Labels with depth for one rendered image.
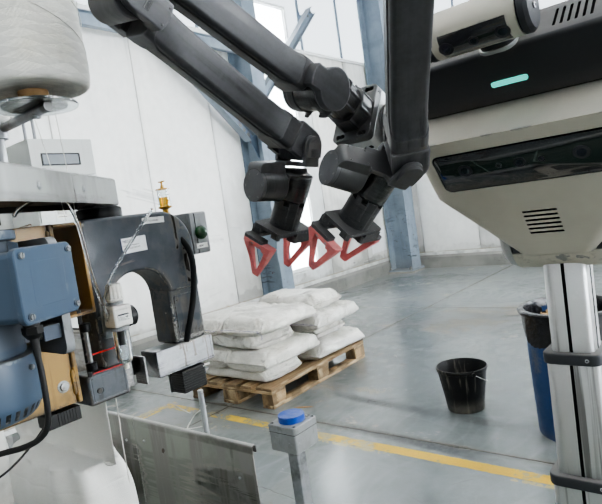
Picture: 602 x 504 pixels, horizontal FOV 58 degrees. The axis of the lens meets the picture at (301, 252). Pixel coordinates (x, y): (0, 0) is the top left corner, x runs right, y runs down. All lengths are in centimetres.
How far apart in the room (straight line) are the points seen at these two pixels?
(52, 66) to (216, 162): 595
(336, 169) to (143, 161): 534
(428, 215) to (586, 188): 862
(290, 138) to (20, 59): 42
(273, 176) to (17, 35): 42
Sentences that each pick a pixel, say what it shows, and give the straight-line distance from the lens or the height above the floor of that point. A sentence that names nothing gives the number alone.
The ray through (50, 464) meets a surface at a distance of 145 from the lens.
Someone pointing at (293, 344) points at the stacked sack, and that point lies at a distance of 397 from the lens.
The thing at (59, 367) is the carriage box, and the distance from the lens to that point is 104.
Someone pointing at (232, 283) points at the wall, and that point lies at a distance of 675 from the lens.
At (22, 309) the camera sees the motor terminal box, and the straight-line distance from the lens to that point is 71.
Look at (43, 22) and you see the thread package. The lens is 88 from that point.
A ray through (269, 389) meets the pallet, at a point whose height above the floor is 14.
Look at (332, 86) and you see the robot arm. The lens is 101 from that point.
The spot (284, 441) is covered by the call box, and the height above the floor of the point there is 81.
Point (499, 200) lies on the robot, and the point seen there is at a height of 127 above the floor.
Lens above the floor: 130
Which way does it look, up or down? 4 degrees down
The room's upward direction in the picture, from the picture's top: 8 degrees counter-clockwise
